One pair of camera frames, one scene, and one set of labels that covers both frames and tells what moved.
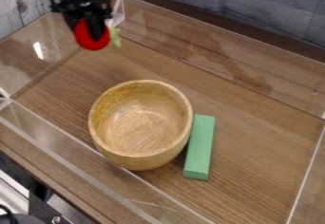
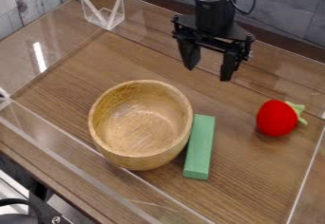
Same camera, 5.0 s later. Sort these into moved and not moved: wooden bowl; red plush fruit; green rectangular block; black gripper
Moved: black gripper; red plush fruit
Not moved: wooden bowl; green rectangular block
